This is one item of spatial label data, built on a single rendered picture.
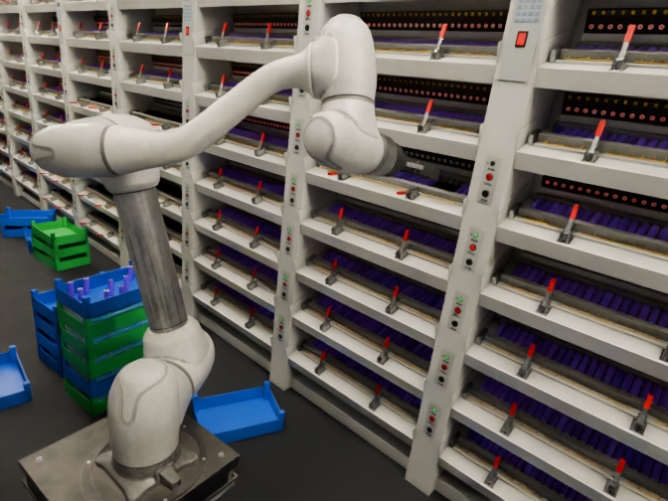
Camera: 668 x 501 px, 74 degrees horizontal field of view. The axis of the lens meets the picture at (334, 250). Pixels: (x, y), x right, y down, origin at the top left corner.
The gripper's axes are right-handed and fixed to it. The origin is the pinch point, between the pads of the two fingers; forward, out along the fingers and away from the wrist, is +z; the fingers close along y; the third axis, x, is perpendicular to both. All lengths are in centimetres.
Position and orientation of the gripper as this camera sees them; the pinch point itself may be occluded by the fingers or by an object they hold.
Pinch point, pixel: (424, 171)
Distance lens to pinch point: 114.4
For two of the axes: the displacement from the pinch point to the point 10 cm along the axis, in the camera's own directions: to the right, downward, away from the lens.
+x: -2.5, 9.5, 1.8
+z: 6.2, 0.1, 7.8
